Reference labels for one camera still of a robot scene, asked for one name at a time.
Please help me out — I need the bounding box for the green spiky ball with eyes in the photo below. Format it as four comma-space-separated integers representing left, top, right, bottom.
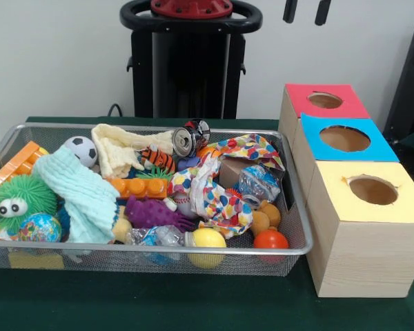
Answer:
0, 173, 59, 235

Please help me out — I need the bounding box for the orange studded building brick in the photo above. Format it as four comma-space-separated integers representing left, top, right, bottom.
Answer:
106, 176, 169, 201

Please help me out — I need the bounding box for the black panel stand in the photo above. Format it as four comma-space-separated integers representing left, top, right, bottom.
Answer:
382, 22, 414, 141

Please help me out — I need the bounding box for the globe print ball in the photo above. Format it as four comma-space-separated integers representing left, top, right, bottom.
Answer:
17, 212, 63, 243

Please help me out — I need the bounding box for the small soccer ball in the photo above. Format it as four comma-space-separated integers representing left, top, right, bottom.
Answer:
63, 136, 99, 169

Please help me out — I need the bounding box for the wire mesh bin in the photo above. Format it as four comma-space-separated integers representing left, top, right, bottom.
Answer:
0, 122, 314, 278

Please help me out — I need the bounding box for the mint green cloth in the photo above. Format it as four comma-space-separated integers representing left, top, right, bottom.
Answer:
32, 144, 121, 245

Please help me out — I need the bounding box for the wooden three-hole box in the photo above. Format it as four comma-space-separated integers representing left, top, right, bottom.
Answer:
277, 83, 414, 299

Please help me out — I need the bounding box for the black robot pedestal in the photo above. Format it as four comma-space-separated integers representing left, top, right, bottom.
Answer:
119, 0, 264, 120

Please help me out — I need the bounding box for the red orange ball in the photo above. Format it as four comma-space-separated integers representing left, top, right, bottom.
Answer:
253, 229, 290, 263

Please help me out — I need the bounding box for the purple knobbly toy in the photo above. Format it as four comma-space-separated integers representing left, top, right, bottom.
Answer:
124, 194, 197, 232

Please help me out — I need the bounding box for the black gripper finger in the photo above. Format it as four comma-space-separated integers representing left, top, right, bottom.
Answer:
315, 0, 333, 26
283, 0, 295, 24

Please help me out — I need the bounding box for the cream waffle cloth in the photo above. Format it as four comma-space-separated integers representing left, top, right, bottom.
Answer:
90, 123, 176, 179

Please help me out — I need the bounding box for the crushed soda can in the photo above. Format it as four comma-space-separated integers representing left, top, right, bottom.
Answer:
171, 118, 212, 158

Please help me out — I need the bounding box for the polka dot cloth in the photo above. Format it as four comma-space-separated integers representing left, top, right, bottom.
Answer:
167, 133, 286, 239

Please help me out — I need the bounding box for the dark green tablecloth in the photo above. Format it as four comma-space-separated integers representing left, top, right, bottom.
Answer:
0, 116, 414, 331

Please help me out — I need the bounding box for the yellow ball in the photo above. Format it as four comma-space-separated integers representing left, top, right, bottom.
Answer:
187, 227, 228, 270

